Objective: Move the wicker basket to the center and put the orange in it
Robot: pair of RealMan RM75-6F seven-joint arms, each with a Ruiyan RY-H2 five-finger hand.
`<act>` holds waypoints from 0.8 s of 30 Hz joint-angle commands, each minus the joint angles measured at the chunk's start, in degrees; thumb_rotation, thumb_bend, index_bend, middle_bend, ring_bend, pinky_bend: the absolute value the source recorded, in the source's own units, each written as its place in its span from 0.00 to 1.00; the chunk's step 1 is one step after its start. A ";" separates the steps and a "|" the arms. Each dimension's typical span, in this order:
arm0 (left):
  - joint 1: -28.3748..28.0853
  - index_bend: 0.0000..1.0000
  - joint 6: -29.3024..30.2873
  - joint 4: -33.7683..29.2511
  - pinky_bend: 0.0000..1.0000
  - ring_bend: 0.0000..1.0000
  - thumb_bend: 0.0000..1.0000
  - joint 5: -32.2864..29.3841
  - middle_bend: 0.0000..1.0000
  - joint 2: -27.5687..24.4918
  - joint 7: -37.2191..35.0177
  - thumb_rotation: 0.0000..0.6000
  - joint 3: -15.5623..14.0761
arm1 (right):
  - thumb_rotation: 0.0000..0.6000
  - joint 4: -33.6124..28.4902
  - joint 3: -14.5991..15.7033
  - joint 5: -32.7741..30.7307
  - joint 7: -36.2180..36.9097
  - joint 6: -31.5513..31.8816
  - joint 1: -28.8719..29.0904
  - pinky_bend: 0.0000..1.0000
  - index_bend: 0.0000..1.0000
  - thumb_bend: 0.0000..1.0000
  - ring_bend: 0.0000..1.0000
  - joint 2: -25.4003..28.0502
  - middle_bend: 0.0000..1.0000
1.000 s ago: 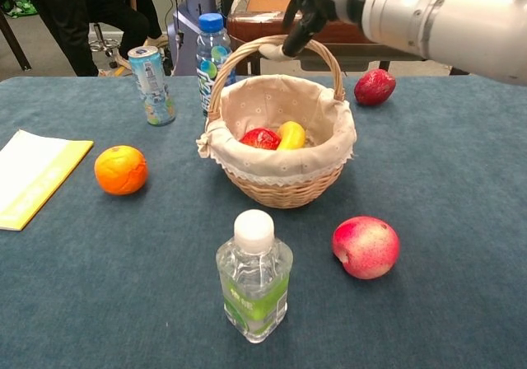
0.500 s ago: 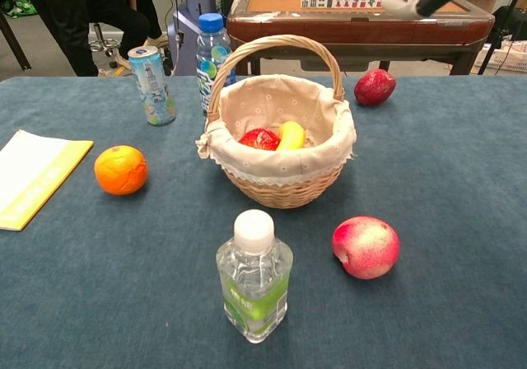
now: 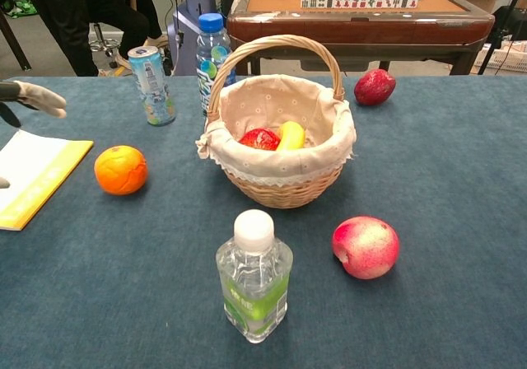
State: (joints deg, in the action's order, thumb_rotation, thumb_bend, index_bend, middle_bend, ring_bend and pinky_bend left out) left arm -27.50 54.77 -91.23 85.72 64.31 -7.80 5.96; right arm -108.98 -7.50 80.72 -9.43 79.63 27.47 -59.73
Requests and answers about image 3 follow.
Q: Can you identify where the pink peach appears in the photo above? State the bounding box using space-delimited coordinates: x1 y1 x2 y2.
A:
331 216 401 281

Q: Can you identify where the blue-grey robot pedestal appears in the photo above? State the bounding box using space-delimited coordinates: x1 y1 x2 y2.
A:
166 0 219 77

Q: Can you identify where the brown mahjong table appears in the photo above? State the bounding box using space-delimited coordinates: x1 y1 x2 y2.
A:
226 0 496 77

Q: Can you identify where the row of face-up mahjong tiles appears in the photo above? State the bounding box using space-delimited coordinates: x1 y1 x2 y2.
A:
300 0 420 10

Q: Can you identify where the black tripod stand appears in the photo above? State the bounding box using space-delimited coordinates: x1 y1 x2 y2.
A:
477 0 527 76

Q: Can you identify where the orange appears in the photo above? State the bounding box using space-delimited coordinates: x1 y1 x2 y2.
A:
93 144 149 196

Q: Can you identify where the wicker basket with cloth liner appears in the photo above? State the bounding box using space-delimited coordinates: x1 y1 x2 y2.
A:
195 34 357 210

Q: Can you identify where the person in black trousers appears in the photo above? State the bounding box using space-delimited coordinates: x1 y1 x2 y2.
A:
14 0 170 77

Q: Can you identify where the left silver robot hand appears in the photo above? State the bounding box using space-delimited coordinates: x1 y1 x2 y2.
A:
0 79 68 189

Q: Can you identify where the chrome stool base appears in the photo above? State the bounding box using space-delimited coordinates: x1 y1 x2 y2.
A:
88 22 124 69

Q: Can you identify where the light blue drink can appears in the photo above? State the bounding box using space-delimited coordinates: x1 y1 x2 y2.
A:
127 45 177 127

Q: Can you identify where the white plastic crate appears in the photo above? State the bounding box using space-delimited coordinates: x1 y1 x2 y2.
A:
476 39 527 75

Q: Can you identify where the dark furniture leg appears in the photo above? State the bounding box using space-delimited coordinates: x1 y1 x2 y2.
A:
0 10 32 72

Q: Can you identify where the yellow banana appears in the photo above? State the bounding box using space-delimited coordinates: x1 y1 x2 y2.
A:
275 120 306 152

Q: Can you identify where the dark red apple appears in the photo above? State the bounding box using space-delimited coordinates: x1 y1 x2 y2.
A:
353 68 397 107

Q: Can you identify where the clear water bottle green label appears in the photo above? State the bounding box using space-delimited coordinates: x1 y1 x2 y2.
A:
215 208 294 344

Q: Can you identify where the blue sports drink bottle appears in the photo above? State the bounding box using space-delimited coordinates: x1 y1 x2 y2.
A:
195 12 238 117

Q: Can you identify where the blue table cloth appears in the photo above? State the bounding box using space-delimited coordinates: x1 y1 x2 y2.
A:
0 75 527 369

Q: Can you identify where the white and yellow booklet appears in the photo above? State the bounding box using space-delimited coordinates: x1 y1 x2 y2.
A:
0 128 95 232

